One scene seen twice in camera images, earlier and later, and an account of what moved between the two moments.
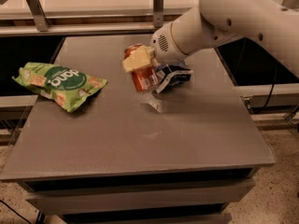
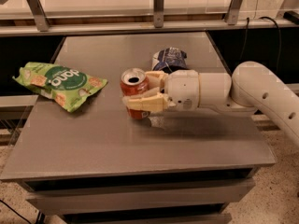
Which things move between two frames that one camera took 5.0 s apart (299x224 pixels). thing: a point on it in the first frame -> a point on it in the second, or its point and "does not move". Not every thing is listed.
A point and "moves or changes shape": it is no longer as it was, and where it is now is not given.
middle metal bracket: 158,7 does not move
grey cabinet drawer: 141,197 does not move
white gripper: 162,46 -> 182,89
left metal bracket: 36,8 does not move
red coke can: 145,78 moves or changes shape
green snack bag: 69,87 does not move
